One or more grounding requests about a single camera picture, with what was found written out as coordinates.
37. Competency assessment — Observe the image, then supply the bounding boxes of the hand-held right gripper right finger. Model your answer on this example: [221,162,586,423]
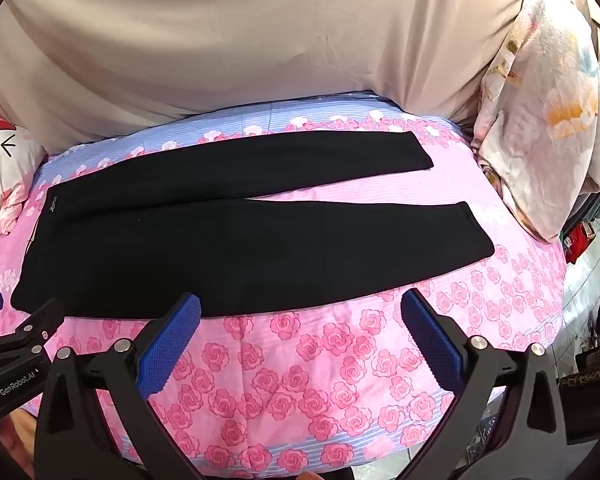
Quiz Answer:
[401,288,573,480]

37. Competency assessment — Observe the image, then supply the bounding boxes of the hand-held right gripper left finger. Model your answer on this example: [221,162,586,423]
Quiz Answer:
[34,292,203,480]

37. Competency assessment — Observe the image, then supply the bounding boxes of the black pants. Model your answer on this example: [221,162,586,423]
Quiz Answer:
[11,130,496,320]

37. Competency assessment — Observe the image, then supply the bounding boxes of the pink rose bed sheet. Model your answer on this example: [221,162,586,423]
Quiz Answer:
[0,91,568,480]

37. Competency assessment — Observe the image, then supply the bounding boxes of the cartoon print pillow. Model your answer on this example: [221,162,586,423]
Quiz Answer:
[0,107,48,236]

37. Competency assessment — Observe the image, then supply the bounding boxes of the leopard print item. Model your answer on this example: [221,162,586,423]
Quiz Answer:
[560,369,600,388]

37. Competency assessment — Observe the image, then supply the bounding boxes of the red cloth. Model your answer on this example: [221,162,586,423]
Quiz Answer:
[564,224,590,264]

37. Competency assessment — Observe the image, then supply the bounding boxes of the floral blanket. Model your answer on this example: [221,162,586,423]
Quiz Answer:
[472,0,600,243]

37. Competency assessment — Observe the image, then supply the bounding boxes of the beige cloth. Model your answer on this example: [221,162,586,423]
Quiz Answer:
[0,0,581,153]

